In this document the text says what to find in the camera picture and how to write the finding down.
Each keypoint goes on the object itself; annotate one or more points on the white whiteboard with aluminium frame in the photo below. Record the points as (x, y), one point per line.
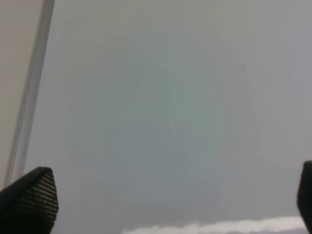
(171, 116)

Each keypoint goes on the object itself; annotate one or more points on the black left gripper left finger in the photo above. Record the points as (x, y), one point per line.
(30, 204)

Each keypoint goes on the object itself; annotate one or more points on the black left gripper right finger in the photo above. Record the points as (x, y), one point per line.
(304, 195)

